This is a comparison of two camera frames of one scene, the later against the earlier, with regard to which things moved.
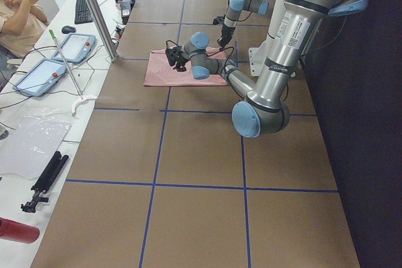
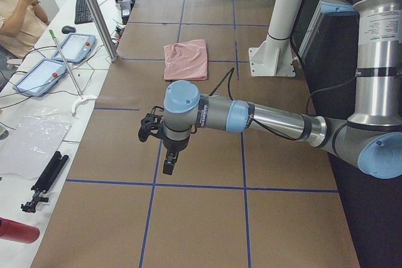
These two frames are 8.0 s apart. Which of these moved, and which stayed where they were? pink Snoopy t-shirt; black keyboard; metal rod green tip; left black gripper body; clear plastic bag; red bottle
Moved: left black gripper body; pink Snoopy t-shirt
Stayed: clear plastic bag; red bottle; black keyboard; metal rod green tip
